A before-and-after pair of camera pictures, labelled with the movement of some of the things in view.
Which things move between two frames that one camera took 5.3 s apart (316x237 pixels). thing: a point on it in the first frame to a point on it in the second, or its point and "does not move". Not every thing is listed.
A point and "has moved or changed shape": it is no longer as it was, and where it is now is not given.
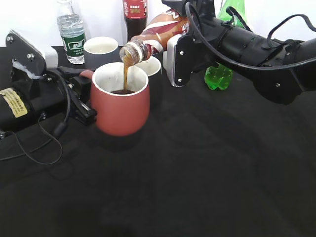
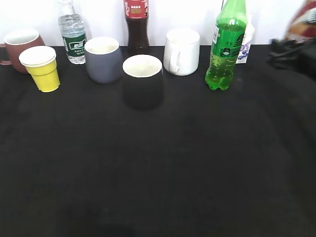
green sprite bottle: (220, 75) does not move
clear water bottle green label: (71, 29) does not move
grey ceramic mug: (98, 51) does not move
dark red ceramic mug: (120, 95) has moved or changed shape
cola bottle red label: (136, 17) does not move
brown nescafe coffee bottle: (153, 39) to (302, 26)
